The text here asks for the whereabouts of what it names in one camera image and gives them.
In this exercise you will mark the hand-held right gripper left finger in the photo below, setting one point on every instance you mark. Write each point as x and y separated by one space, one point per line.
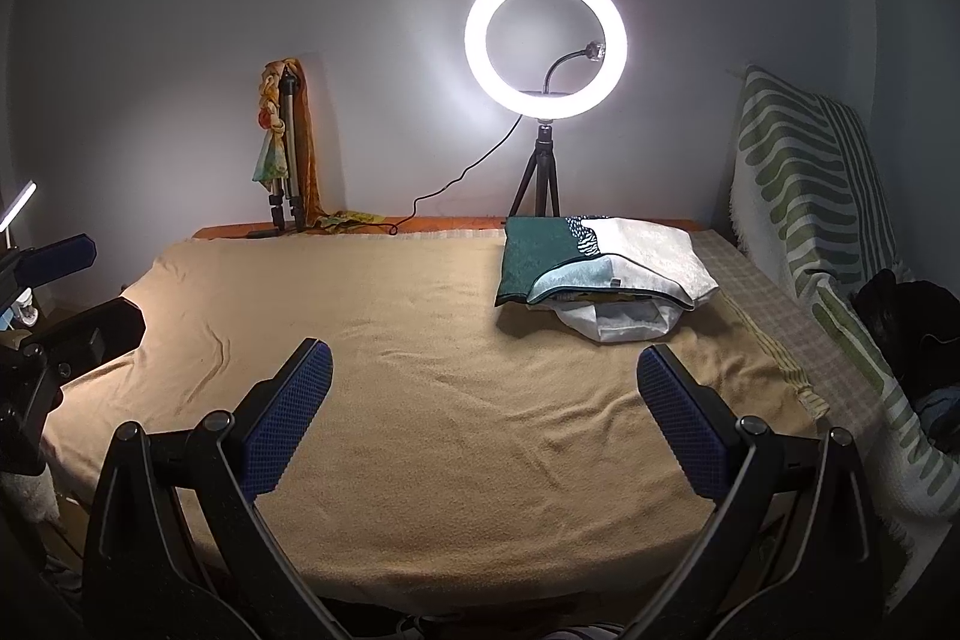
292 415

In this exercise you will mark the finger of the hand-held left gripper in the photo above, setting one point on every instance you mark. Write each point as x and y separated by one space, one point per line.
60 256
105 325

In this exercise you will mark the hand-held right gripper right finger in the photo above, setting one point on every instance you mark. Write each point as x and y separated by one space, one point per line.
690 430

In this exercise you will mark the white garment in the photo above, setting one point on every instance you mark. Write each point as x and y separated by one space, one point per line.
622 325

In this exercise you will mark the green and white printed t-shirt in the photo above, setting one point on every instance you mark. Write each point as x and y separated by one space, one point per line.
540 265

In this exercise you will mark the white power plug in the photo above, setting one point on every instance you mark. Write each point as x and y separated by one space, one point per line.
26 310

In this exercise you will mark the small lit lamp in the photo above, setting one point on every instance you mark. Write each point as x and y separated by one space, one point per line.
22 201

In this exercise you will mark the white fluffy cloth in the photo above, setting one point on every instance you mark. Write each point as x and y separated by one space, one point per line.
30 497

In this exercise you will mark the beige checked sheet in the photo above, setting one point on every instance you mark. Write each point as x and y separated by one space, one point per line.
765 302

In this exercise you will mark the orange floral bedsheet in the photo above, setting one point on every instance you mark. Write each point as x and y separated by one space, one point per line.
225 230

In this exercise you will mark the tan blanket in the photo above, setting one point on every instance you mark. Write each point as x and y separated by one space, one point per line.
450 422

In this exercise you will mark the black cloth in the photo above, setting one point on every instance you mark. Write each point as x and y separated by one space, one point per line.
915 325

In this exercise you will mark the blue cloth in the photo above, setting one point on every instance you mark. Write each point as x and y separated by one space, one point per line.
941 419

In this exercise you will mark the folded grey tripod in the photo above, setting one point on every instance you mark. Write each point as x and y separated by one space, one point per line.
289 145

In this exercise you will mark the orange floral scarf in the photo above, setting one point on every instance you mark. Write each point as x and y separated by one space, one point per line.
309 145

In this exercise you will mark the green striped white blanket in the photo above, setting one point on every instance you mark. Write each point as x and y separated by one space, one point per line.
795 160

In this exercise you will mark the black gooseneck phone holder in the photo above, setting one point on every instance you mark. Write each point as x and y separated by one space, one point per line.
596 49

